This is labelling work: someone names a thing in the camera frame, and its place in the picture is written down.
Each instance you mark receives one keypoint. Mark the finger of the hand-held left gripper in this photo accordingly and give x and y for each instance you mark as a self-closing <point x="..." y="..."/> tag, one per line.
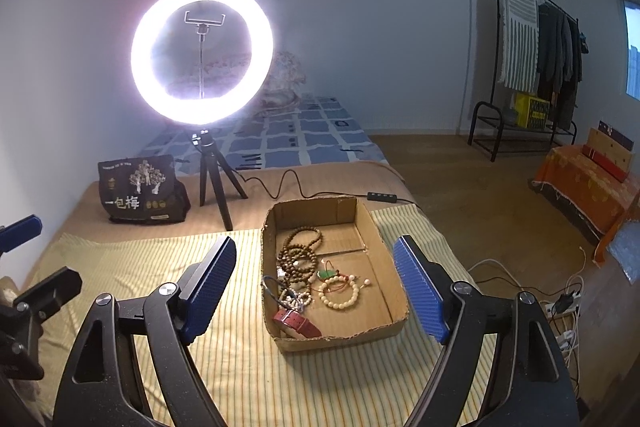
<point x="50" y="287"/>
<point x="22" y="229"/>

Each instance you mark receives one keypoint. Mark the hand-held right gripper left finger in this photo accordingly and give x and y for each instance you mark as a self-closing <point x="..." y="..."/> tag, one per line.
<point x="210" y="287"/>

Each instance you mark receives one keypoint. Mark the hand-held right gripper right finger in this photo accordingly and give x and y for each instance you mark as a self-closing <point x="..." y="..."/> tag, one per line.
<point x="420" y="287"/>

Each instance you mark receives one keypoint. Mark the dark blue bangle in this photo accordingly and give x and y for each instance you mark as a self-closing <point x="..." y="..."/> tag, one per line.
<point x="265" y="288"/>

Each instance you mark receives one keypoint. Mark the cardboard box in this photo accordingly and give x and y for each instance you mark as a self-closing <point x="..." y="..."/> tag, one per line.
<point x="340" y="339"/>

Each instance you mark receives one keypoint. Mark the tan bed sheet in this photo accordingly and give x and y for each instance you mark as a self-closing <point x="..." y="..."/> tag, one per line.
<point x="90" y="212"/>

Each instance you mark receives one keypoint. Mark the striped cloth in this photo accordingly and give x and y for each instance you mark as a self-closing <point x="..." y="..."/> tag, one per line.
<point x="240" y="367"/>

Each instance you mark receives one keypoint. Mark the black tripod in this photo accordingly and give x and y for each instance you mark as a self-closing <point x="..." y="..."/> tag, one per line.
<point x="206" y="177"/>

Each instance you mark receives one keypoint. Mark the black snack bag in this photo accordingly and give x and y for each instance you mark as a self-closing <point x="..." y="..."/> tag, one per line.
<point x="135" y="197"/>

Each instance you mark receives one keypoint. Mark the black power adapter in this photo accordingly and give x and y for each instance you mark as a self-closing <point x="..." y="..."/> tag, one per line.
<point x="565" y="302"/>

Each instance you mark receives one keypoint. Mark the white power strip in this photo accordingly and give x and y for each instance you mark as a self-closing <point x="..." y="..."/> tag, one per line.
<point x="562" y="339"/>

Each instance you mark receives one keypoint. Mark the blue plaid blanket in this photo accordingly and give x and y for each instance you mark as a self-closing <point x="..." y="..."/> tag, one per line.
<point x="310" y="137"/>

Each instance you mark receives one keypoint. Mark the orange cloth covered table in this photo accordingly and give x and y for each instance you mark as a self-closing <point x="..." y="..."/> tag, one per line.
<point x="580" y="187"/>

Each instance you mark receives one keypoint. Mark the yellow crate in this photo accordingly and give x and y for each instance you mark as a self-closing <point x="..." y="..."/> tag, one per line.
<point x="532" y="112"/>

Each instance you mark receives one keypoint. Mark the silver bubble wrap bag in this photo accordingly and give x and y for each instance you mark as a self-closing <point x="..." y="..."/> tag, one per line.
<point x="627" y="252"/>

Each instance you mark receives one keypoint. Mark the floral pillow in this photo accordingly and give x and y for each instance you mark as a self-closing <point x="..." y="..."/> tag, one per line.
<point x="282" y="77"/>

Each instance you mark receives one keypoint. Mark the red box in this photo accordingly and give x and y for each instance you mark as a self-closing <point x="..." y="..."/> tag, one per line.
<point x="607" y="164"/>

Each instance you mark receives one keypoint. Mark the tan flat box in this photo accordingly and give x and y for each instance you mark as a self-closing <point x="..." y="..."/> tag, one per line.
<point x="610" y="144"/>

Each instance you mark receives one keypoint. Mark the black clothes rack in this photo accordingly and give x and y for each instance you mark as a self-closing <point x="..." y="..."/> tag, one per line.
<point x="496" y="57"/>

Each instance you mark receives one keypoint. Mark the phone holder clamp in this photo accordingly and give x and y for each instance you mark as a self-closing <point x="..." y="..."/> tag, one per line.
<point x="202" y="27"/>

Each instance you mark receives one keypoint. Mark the dark hanging clothes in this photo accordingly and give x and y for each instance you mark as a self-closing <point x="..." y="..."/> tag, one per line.
<point x="555" y="57"/>

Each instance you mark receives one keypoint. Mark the striped towel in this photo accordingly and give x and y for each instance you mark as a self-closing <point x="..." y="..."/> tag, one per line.
<point x="520" y="37"/>

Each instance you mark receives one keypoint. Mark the window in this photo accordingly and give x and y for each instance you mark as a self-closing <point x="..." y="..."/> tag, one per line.
<point x="634" y="52"/>

